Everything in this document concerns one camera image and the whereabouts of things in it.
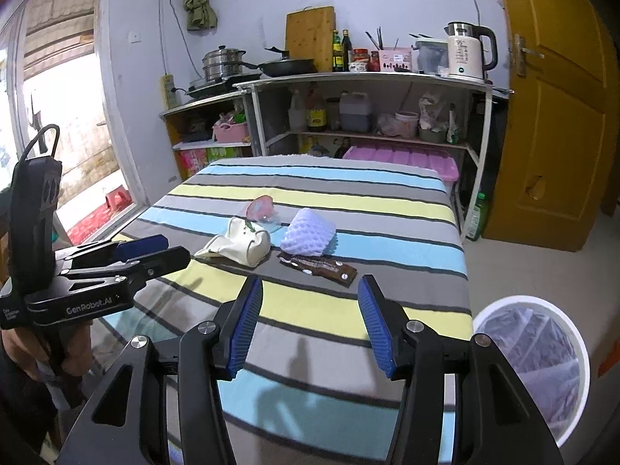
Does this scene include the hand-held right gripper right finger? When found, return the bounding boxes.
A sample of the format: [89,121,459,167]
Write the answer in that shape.
[357,274,565,465]

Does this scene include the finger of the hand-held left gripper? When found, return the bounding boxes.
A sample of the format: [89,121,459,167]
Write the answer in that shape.
[58,246,192,296]
[53,234,169,272]

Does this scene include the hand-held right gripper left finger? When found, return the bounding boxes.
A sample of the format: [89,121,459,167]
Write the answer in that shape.
[55,275,265,465]

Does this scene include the brown snack wrapper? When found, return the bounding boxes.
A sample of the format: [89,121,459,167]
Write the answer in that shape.
[277,251,359,288]

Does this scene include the pink clear plastic wrapper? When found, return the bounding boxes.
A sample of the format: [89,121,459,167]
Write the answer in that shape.
[245,195,281,231]

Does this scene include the white foam fruit net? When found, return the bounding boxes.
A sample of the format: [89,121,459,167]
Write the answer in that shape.
[280,207,337,257]

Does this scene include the white trash bin with liner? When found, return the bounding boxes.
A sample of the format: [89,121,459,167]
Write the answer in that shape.
[472,295,591,451]

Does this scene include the person's left hand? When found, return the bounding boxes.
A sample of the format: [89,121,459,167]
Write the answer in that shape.
[0,322,95,383]

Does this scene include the red plastic stool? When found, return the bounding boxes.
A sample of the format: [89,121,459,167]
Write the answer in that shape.
[105,189,133,210]

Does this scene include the striped tablecloth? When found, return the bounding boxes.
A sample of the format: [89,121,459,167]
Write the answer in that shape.
[92,155,473,465]

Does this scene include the cream crumpled cloth bag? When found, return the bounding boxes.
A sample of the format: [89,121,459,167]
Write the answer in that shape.
[194,216,272,268]

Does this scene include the colourful printed carton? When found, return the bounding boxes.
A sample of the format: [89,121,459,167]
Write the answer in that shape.
[179,148,253,180]

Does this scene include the large window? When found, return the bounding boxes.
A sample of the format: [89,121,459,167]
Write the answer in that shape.
[0,0,146,245]

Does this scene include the pink plastic basket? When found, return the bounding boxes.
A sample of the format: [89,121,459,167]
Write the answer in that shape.
[213,121,249,143]

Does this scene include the green plastic bottle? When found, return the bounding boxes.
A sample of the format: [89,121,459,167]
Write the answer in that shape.
[465,193,491,242]

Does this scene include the low white shelf unit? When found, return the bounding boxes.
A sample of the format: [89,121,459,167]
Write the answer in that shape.
[159,92,257,180]

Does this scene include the black induction cooker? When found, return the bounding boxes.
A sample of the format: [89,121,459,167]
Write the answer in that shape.
[186,74,262,99]

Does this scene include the pink plastic crate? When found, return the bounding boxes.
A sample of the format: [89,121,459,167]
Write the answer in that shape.
[341,145,460,185]

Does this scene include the white plastic bottle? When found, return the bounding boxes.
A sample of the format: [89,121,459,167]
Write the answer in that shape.
[288,90,308,133]

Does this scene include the steel steamer pot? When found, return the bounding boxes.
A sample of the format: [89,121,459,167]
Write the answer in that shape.
[201,46,248,82]

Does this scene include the soy sauce bottle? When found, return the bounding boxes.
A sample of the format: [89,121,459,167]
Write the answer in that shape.
[306,84,327,133]

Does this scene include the pink plastic bucket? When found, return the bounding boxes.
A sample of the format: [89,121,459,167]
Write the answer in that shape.
[394,110,420,137]

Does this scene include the green and white bottle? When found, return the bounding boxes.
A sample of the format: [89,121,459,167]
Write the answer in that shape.
[446,104,461,143]

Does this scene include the black frying pan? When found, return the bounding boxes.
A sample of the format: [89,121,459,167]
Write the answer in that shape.
[241,47,317,78]

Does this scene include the crumpled plastic bags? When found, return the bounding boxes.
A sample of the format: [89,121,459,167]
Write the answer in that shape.
[419,92,449,129]

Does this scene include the white metal shelf unit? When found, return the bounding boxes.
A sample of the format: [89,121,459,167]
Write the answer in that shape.
[232,72,514,243]

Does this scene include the wooden cutting board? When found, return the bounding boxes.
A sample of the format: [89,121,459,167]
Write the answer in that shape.
[285,6,336,72]

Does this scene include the yellow wooden door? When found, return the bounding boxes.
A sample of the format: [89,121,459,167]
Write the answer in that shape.
[479,0,620,253]

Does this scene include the pink utensil holder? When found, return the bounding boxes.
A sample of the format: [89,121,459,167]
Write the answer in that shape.
[378,48,413,73]

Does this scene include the clear storage container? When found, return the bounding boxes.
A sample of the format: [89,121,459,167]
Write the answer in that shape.
[414,38,449,74]

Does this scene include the white electric kettle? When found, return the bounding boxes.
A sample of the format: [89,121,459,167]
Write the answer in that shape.
[444,22,499,81]

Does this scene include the chopsticks bundle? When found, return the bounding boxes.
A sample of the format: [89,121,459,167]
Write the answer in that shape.
[365,26,400,52]

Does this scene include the metal door handle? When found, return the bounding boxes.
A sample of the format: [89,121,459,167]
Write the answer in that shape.
[513,34,546,77]

